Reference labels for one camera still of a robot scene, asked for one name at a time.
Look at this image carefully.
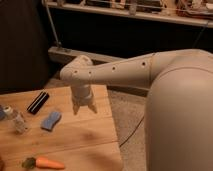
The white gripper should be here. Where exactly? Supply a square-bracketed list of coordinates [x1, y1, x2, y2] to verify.
[71, 84, 97, 115]

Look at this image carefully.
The clear plastic bottle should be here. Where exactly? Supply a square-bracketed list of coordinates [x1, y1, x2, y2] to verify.
[3, 106, 29, 134]

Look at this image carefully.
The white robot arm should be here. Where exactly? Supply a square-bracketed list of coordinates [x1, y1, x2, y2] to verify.
[60, 49, 213, 171]

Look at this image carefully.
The blue sponge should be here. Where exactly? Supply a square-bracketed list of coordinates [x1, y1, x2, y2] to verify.
[41, 111, 61, 131]

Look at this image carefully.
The black rectangular block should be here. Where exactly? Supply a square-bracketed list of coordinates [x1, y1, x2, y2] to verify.
[27, 91, 49, 114]

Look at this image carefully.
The orange toy carrot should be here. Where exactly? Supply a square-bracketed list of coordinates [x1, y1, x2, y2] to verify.
[22, 157, 65, 169]

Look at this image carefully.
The blue object at left edge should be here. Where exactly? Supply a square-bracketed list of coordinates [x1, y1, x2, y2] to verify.
[0, 105, 6, 121]

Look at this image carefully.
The metal shelf rack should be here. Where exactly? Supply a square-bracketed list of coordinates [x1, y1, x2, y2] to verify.
[42, 0, 213, 63]

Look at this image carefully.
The black cable on floor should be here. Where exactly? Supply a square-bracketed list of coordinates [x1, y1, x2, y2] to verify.
[118, 114, 146, 148]

